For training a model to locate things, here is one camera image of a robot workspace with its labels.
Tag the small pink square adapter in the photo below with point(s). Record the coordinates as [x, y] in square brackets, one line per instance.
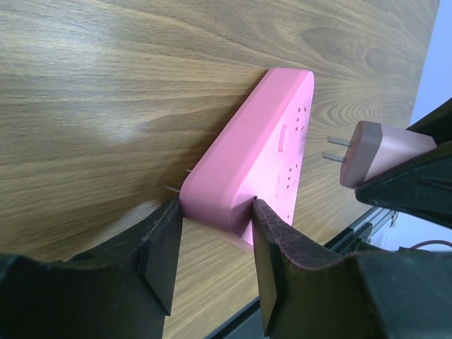
[375, 148]

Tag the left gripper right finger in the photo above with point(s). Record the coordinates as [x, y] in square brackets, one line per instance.
[309, 291]

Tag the pink triangular power strip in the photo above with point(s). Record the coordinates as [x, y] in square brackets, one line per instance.
[258, 154]

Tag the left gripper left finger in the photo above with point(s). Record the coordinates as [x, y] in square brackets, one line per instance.
[121, 288]

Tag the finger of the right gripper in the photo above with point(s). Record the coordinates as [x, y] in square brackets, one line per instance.
[420, 187]
[437, 124]

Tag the aluminium front rail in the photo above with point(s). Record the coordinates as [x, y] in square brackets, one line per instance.
[364, 234]

